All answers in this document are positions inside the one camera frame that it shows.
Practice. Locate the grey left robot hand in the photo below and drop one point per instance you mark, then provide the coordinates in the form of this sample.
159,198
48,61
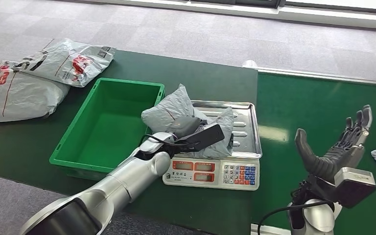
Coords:
186,126

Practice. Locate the white window sill ledge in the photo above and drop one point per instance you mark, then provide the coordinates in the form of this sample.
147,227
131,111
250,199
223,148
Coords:
304,16

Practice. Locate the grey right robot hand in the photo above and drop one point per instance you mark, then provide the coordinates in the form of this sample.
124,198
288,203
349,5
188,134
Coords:
337,155

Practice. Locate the bright green conveyor belt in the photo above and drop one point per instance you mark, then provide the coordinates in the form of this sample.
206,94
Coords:
304,103

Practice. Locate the aluminium conveyor side rail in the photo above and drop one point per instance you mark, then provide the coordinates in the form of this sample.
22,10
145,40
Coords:
321,77

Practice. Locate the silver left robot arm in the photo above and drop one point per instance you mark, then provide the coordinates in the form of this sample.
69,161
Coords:
126,181

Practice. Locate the white mailer bag red print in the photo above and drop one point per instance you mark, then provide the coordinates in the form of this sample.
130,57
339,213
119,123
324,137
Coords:
68,61

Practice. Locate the dark window frame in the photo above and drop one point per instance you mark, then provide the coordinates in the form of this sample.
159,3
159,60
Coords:
265,2

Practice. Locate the white conveyor edge rail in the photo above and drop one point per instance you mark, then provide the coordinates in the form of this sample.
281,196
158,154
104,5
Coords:
265,231

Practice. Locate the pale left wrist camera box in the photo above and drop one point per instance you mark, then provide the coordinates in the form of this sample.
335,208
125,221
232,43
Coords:
207,136

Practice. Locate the green plastic basket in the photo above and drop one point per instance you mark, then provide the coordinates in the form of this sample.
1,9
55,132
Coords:
110,120

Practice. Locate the large white mailer bag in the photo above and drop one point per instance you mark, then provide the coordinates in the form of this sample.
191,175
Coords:
22,97

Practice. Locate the dark green table mat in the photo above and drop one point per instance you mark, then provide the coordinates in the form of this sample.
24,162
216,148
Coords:
191,77

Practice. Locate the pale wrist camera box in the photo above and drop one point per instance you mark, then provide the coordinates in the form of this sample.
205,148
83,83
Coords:
353,188
207,136

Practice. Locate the steel weighing pan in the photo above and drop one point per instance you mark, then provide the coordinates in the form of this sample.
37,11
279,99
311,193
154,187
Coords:
246,142

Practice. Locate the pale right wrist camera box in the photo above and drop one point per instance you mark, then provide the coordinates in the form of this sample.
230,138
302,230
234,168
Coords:
353,188

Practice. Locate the white electronic scale body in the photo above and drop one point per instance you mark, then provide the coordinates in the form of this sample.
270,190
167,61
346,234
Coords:
214,173

